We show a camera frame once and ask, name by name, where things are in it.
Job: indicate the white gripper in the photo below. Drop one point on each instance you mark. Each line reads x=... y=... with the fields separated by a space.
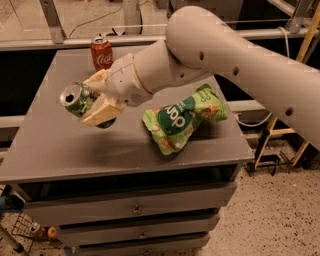
x=122 y=81

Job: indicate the green soda can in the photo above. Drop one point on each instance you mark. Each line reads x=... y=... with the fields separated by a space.
x=77 y=98

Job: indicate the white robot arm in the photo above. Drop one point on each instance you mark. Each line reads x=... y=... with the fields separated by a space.
x=197 y=42

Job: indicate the red cola can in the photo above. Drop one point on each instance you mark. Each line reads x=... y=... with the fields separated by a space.
x=102 y=53

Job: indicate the green snack bag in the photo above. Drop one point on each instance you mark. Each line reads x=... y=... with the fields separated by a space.
x=172 y=126

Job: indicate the grey drawer cabinet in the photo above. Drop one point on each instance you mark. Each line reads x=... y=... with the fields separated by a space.
x=111 y=192

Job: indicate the metal railing frame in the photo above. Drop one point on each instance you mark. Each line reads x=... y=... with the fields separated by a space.
x=24 y=20

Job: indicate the wire basket with items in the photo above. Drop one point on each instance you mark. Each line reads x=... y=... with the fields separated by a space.
x=32 y=233

